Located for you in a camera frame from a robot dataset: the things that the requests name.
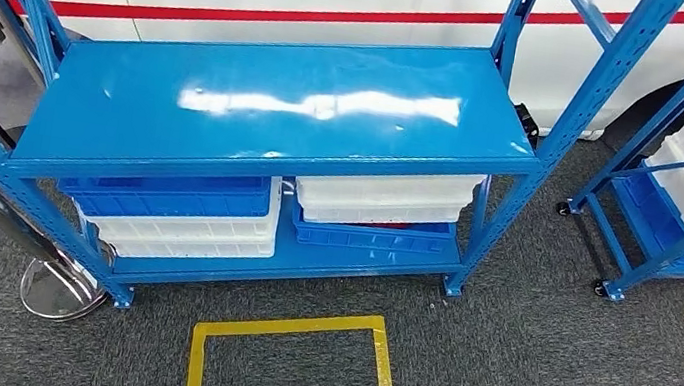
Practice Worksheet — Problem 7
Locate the blue metal shelf rack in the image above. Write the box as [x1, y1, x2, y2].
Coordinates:
[543, 0, 684, 313]
[0, 0, 684, 383]

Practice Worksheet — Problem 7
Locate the red barrier belt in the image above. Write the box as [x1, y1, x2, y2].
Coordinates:
[4, 0, 684, 109]

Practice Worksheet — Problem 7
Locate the yellow floor tape square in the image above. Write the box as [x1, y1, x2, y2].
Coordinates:
[185, 289, 418, 386]

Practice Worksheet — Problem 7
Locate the stanchion with chrome base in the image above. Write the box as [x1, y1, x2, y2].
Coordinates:
[0, 133, 130, 328]

